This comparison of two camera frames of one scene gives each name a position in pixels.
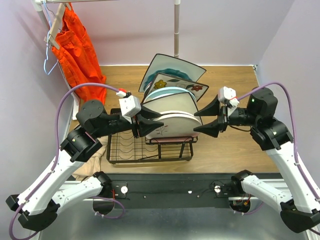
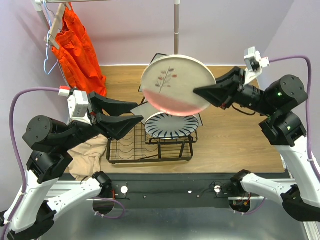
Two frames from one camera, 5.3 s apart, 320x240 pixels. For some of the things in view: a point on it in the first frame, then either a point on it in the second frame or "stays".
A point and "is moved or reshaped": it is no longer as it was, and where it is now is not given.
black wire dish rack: x=124 y=148 stays
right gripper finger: x=211 y=129 → x=218 y=95
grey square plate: x=182 y=102 is moved or reshaped
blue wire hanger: x=47 y=43 stays
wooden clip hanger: x=51 y=38 stays
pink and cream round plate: x=176 y=125 → x=168 y=83
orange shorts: x=77 y=58 stays
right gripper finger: x=212 y=110 → x=235 y=71
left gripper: x=146 y=127 → x=116 y=126
